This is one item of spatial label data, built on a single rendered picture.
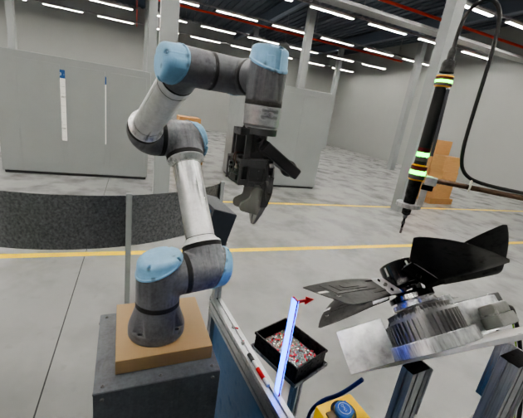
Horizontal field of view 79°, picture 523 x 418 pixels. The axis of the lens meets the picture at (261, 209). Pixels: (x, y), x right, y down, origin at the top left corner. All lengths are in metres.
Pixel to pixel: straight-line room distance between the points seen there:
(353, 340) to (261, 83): 0.84
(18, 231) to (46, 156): 4.44
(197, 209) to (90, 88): 5.94
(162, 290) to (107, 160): 6.11
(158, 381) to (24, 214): 1.89
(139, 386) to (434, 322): 0.82
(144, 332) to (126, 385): 0.12
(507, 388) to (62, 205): 2.41
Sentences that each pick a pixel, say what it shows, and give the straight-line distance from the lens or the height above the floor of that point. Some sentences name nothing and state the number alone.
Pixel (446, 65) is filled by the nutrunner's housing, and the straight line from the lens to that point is 1.03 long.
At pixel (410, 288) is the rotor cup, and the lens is 1.16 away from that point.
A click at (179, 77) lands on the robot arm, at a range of 0.68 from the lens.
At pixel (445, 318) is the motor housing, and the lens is 1.11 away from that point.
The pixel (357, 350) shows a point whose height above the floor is 0.99.
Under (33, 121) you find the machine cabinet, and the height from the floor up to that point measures 0.93.
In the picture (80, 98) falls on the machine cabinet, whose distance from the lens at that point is 6.81.
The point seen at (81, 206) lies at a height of 0.87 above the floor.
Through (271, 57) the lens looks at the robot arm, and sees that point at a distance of 0.65.
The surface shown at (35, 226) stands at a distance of 2.62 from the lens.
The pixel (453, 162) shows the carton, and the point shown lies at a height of 1.11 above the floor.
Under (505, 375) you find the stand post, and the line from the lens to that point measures 1.11.
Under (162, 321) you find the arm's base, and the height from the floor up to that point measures 1.11.
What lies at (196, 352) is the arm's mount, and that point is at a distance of 0.95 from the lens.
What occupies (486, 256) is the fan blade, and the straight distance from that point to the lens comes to 0.97.
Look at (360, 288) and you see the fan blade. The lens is 1.05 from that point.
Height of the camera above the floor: 1.66
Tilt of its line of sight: 17 degrees down
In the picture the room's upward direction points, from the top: 8 degrees clockwise
